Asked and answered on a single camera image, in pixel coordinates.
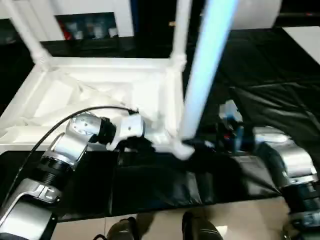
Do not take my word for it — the white plastic table leg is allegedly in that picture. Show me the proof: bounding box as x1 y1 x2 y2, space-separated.
169 0 193 74
3 0 53 73
178 0 240 149

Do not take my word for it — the white plastic table top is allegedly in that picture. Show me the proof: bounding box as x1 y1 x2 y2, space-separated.
0 56 196 161

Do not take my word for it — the black padded work mat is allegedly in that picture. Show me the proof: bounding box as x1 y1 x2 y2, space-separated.
0 26 320 223

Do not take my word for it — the white flat board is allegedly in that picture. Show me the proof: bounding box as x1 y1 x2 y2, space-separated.
281 25 320 64

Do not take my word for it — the grey printed cushion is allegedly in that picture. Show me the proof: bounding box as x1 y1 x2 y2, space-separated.
224 0 284 31

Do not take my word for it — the black cabinet with gold label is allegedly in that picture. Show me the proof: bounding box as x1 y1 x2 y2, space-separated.
132 0 209 38

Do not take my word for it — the red bottle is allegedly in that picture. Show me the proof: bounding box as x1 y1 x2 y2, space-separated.
60 23 70 41

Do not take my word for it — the black low bench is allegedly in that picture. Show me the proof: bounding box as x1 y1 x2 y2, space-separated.
274 11 320 28

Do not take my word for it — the white glass-door cabinet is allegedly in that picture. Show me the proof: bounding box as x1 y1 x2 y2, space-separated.
0 0 135 43

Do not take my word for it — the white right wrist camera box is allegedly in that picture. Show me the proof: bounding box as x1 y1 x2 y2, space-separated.
218 99 245 155

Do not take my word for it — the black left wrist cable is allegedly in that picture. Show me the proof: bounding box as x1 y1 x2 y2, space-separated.
0 105 140 209

